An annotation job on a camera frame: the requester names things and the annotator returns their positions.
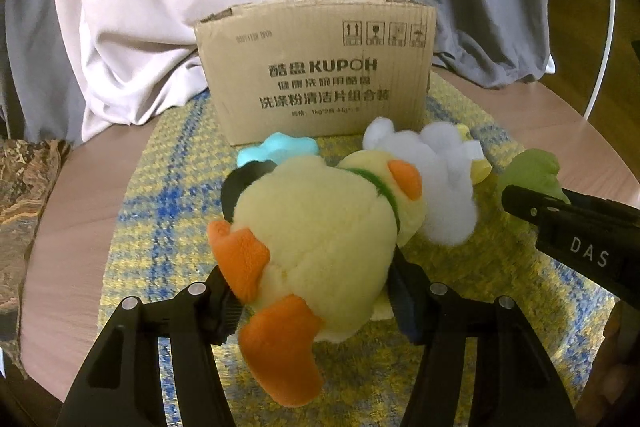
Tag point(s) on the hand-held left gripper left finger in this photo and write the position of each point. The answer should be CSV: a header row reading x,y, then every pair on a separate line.
x,y
227,309

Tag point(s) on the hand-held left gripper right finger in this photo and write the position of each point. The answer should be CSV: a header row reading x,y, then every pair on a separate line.
x,y
401,294

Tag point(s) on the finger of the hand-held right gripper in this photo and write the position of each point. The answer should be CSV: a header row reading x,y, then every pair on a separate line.
x,y
525,202

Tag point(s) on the green plush toy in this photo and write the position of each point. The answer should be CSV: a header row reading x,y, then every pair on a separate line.
x,y
530,169

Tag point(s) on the white plush toy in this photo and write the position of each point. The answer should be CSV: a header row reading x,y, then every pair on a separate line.
x,y
442,167

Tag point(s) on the yellow duck plush toy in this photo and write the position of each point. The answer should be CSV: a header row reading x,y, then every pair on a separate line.
x,y
310,227

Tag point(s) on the teal plush toy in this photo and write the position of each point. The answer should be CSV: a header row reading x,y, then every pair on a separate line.
x,y
272,147

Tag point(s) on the brown cardboard box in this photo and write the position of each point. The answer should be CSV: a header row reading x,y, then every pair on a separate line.
x,y
310,57

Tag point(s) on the person's right hand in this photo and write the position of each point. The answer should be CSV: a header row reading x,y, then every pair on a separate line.
x,y
617,357

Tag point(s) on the yellow blue plaid mat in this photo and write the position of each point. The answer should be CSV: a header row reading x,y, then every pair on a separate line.
x,y
165,207

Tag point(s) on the white cloth corner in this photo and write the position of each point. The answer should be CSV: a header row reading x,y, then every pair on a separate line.
x,y
551,64

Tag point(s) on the white curved tube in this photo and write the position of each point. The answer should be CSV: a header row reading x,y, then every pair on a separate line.
x,y
614,17

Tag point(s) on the brown patterned cloth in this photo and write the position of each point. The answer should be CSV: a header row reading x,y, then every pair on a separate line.
x,y
25,187

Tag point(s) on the pale pink curtain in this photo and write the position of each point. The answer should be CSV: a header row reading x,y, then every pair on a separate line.
x,y
150,7

